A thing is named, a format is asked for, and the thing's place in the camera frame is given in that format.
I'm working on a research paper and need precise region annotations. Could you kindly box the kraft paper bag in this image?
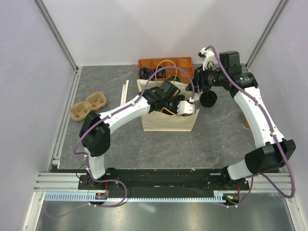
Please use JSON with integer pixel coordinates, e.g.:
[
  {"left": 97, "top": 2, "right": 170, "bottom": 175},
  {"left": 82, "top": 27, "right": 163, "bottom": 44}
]
[{"left": 137, "top": 66, "right": 199, "bottom": 131}]

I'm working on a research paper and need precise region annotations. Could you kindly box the white slotted cable duct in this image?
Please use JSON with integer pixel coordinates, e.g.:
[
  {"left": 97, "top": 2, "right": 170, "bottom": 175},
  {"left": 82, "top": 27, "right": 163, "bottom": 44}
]
[{"left": 44, "top": 192, "right": 239, "bottom": 203}]

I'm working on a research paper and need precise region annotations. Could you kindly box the orange compartment tray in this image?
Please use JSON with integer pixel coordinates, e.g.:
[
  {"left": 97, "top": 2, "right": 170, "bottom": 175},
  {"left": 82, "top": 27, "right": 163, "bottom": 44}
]
[{"left": 138, "top": 57, "right": 194, "bottom": 84}]

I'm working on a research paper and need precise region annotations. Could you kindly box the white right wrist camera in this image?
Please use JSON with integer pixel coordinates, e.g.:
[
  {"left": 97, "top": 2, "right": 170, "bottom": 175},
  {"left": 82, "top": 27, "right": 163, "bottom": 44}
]
[{"left": 198, "top": 48, "right": 216, "bottom": 71}]

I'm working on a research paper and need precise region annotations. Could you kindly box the green yellow coiled band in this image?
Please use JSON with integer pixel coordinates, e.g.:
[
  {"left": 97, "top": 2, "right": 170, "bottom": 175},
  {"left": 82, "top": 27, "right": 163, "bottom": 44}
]
[{"left": 168, "top": 76, "right": 181, "bottom": 82}]

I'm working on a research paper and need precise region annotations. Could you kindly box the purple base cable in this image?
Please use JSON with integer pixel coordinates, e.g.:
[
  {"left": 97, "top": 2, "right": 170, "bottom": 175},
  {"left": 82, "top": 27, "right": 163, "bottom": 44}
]
[
  {"left": 222, "top": 175, "right": 255, "bottom": 209},
  {"left": 43, "top": 179, "right": 128, "bottom": 218}
]

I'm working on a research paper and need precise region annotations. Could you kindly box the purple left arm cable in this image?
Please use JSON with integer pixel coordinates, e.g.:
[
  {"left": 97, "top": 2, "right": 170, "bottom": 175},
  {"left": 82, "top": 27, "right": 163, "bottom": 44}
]
[{"left": 73, "top": 66, "right": 195, "bottom": 183}]

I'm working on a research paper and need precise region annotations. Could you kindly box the stack of paper cups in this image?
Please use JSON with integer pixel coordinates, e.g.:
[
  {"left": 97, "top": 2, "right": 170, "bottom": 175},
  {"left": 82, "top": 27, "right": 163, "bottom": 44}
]
[{"left": 242, "top": 120, "right": 250, "bottom": 129}]

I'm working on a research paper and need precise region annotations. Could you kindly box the black lid stack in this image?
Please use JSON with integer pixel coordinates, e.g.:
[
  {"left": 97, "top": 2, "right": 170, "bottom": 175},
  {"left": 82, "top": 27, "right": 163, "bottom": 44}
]
[{"left": 199, "top": 90, "right": 217, "bottom": 107}]

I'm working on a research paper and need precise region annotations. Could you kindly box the brown black coiled band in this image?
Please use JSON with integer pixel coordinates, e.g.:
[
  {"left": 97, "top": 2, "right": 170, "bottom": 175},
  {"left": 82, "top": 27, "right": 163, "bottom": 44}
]
[{"left": 153, "top": 65, "right": 166, "bottom": 79}]

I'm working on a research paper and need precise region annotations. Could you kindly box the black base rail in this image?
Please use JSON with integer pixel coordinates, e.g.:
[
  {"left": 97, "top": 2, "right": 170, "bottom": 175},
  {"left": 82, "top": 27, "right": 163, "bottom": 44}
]
[{"left": 78, "top": 168, "right": 249, "bottom": 198}]

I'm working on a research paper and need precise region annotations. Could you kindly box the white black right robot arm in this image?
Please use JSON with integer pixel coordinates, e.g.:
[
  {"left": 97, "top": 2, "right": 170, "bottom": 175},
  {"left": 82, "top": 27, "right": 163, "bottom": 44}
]
[{"left": 193, "top": 48, "right": 296, "bottom": 190}]

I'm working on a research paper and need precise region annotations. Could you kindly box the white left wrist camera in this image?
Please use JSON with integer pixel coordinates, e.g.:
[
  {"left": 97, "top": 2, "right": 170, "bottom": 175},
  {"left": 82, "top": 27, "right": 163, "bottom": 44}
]
[{"left": 176, "top": 101, "right": 195, "bottom": 116}]

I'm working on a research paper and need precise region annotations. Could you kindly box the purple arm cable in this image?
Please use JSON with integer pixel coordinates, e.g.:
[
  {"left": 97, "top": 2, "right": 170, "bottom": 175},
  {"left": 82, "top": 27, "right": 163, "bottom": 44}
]
[
  {"left": 204, "top": 45, "right": 296, "bottom": 199},
  {"left": 73, "top": 66, "right": 195, "bottom": 183}
]

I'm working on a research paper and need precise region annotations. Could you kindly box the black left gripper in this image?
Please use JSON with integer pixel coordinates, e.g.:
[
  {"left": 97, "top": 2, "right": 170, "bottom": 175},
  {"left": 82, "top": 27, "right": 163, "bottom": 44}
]
[{"left": 161, "top": 96, "right": 184, "bottom": 123}]

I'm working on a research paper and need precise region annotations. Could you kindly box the white straw pack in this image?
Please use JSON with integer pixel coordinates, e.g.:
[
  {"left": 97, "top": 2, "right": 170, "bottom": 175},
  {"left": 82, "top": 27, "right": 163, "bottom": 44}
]
[{"left": 120, "top": 80, "right": 129, "bottom": 105}]

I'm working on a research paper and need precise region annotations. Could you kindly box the dark coiled band left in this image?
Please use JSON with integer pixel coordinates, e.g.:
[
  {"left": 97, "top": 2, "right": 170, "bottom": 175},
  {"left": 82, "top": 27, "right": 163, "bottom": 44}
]
[{"left": 139, "top": 66, "right": 152, "bottom": 80}]

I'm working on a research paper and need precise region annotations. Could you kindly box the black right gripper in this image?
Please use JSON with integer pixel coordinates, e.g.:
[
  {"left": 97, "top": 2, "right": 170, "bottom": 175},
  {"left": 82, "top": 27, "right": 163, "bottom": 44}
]
[{"left": 185, "top": 64, "right": 227, "bottom": 94}]

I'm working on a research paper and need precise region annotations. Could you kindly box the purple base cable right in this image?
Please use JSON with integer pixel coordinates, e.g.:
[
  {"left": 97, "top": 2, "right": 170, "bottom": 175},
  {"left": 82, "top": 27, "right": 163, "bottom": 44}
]
[{"left": 222, "top": 175, "right": 255, "bottom": 209}]

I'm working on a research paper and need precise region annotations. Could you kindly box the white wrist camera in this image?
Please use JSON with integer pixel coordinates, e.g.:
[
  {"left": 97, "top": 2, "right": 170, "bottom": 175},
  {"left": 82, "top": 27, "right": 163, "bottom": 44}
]
[
  {"left": 198, "top": 48, "right": 216, "bottom": 71},
  {"left": 176, "top": 101, "right": 195, "bottom": 116}
]

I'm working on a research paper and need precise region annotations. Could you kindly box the brown pulp cup carrier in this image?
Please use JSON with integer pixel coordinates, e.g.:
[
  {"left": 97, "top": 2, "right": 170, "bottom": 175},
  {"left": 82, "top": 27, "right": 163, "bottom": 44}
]
[{"left": 69, "top": 92, "right": 107, "bottom": 121}]

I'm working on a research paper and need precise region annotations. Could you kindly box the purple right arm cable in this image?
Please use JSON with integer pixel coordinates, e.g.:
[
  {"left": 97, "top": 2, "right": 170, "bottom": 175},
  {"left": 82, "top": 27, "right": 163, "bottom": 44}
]
[{"left": 204, "top": 45, "right": 296, "bottom": 199}]

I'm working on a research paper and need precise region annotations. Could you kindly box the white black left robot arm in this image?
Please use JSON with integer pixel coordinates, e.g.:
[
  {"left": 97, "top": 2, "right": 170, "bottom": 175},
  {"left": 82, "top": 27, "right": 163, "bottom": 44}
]
[{"left": 77, "top": 80, "right": 194, "bottom": 189}]

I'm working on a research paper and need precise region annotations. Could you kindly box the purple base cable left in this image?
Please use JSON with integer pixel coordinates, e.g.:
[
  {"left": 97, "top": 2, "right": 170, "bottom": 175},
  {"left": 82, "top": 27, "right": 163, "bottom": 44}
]
[{"left": 43, "top": 179, "right": 128, "bottom": 218}]

